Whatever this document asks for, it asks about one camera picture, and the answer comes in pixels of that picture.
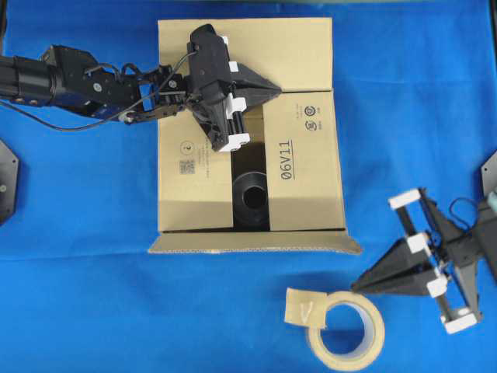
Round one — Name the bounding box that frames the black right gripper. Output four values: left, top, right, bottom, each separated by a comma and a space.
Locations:
351, 188, 490, 334

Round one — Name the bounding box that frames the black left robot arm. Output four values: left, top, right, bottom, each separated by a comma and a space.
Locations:
1, 24, 281, 152

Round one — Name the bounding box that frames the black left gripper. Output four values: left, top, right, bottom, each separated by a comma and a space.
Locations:
187, 24, 281, 152

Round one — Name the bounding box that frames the brown cardboard box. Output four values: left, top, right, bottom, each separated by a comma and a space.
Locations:
151, 18, 361, 254

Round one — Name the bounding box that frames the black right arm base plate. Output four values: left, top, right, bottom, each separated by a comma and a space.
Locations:
481, 152, 497, 197

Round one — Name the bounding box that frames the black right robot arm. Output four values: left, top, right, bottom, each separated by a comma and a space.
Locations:
351, 188, 496, 334

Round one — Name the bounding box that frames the blue table cloth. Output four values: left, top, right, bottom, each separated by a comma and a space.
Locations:
1, 1, 496, 372

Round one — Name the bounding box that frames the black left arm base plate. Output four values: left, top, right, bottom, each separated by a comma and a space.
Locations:
0, 141, 19, 225

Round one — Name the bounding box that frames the black round object in box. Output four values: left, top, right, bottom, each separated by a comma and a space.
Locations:
231, 142, 271, 230

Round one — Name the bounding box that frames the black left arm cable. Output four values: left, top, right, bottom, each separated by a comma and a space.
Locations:
0, 52, 197, 134

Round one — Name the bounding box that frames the beige masking tape roll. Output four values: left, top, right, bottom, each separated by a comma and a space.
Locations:
284, 288, 385, 372

